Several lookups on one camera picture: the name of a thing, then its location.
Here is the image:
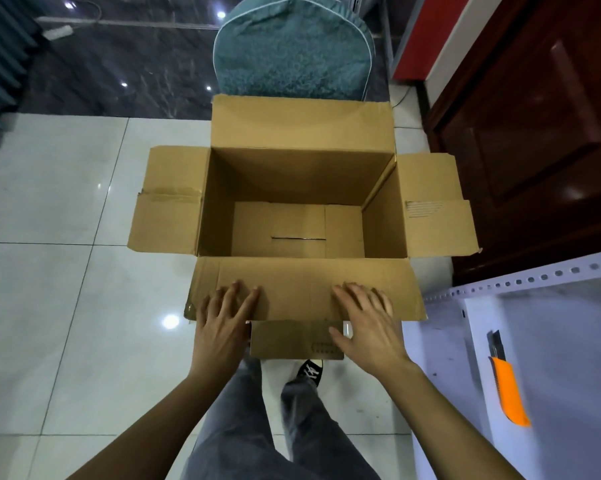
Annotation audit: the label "small printed brown carton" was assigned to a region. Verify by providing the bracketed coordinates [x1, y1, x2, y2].
[250, 321, 344, 360]

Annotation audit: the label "person's left hand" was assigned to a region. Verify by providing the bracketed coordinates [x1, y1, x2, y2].
[188, 281, 262, 386]

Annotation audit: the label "person's left forearm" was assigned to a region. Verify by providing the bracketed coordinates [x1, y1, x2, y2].
[70, 369, 226, 480]

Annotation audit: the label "person's grey trouser legs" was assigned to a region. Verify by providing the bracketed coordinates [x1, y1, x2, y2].
[180, 357, 382, 480]

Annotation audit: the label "black and white sneaker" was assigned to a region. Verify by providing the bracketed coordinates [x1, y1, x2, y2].
[297, 359, 324, 388]

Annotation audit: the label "white metal shelving rack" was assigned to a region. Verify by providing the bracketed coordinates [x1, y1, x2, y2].
[402, 247, 601, 480]

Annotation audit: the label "orange utility knife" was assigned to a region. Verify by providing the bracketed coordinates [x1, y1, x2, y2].
[487, 329, 532, 428]

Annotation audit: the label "dark wooden door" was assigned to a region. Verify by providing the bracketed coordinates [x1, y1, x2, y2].
[425, 0, 601, 286]

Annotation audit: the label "large brown cardboard box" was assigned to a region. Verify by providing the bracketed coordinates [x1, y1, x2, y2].
[128, 95, 480, 324]

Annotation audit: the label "person's right hand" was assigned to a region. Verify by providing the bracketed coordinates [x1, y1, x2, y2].
[328, 283, 414, 384]

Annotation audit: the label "blue pleated curtain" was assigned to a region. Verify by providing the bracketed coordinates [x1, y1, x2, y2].
[0, 0, 42, 196]

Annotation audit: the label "teal fabric chair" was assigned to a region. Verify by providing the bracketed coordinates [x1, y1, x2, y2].
[213, 0, 376, 101]

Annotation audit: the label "person's right forearm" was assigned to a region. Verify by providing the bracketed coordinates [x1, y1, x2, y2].
[380, 359, 522, 480]

